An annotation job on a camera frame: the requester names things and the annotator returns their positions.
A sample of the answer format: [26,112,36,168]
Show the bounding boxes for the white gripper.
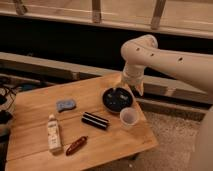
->
[120,63,145,96]

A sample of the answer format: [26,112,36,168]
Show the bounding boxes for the white lotion bottle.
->
[47,115,62,154]

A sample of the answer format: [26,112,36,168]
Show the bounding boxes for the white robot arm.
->
[121,35,213,171]

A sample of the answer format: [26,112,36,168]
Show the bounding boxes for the black round plate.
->
[102,88,133,113]

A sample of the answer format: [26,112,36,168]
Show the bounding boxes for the clear plastic cup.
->
[120,107,139,128]

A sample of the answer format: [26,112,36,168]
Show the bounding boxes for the black cylindrical case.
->
[81,112,109,130]

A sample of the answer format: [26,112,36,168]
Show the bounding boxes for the wooden table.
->
[5,73,158,171]

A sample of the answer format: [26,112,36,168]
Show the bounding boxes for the blue sponge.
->
[56,99,76,112]

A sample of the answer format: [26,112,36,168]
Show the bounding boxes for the red brown pen case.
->
[66,136,88,156]

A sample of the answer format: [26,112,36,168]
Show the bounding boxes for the long wooden bench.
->
[0,52,213,104]

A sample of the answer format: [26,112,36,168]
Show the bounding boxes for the wooden railing frame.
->
[0,0,213,39]

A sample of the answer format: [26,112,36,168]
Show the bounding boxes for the black cables and devices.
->
[0,76,21,134]

